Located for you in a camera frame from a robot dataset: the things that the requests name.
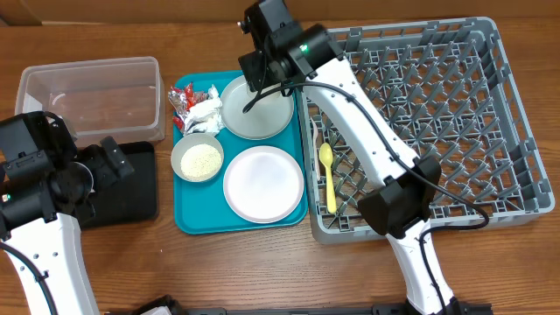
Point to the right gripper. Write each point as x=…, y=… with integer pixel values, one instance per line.
x=266, y=77

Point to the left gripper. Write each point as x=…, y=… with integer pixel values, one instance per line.
x=106, y=173

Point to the grey bowl with rice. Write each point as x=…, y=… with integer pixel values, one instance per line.
x=197, y=157

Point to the grey plate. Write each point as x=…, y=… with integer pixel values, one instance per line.
x=267, y=118

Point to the white plastic utensil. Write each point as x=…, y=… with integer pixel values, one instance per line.
x=315, y=134

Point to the yellow plastic spoon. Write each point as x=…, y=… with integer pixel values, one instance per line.
x=325, y=155

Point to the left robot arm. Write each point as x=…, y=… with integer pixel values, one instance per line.
x=45, y=178

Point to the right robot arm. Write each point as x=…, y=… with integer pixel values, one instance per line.
x=287, y=57

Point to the grey dishwasher rack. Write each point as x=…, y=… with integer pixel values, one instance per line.
x=446, y=89

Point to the black tray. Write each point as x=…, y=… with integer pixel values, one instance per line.
x=133, y=199

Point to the clear plastic bin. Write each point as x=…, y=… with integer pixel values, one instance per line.
x=123, y=98

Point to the red foil wrapper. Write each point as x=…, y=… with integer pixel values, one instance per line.
x=183, y=99

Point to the teal serving tray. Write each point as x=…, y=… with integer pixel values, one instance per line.
x=201, y=208

